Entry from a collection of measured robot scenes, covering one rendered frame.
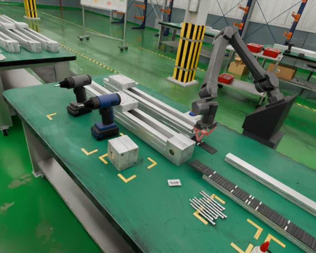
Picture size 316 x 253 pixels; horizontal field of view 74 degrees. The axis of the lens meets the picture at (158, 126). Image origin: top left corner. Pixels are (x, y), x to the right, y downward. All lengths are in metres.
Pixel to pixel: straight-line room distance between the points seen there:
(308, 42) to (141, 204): 8.06
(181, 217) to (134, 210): 0.16
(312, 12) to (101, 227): 8.13
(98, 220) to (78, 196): 0.23
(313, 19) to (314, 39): 0.59
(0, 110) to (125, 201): 1.91
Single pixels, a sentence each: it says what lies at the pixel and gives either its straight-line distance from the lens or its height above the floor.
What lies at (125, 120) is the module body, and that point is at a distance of 1.14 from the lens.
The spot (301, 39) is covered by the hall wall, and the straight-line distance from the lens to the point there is 8.52.
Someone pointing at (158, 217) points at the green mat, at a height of 0.78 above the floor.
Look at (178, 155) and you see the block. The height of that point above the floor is 0.84.
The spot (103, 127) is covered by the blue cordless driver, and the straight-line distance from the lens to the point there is 1.04.
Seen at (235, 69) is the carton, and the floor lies 0.10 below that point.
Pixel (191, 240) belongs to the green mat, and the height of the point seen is 0.78.
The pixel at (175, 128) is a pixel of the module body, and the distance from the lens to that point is 1.17.
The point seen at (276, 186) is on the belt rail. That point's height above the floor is 0.81.
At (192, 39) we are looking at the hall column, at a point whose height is 0.85.
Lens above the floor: 1.40
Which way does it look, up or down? 31 degrees down
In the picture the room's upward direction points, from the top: 9 degrees clockwise
